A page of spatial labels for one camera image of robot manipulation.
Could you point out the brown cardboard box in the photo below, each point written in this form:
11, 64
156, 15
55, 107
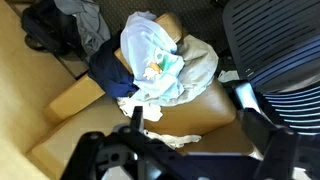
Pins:
196, 113

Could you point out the black backpack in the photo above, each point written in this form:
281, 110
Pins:
46, 26

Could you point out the navy blue clothing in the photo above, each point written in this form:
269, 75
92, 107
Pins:
110, 73

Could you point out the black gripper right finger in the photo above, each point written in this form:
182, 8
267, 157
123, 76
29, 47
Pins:
286, 153

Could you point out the light blue shirt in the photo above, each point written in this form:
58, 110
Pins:
143, 46

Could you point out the white crumpled cloth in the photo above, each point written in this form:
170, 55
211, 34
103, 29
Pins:
143, 108
176, 139

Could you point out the black mesh office chair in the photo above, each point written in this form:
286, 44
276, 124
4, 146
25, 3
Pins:
276, 43

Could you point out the grey clothing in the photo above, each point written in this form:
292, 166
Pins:
91, 23

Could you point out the white paper scrap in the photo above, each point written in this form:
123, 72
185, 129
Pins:
228, 76

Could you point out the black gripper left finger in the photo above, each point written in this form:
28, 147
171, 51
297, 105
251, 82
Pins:
100, 153

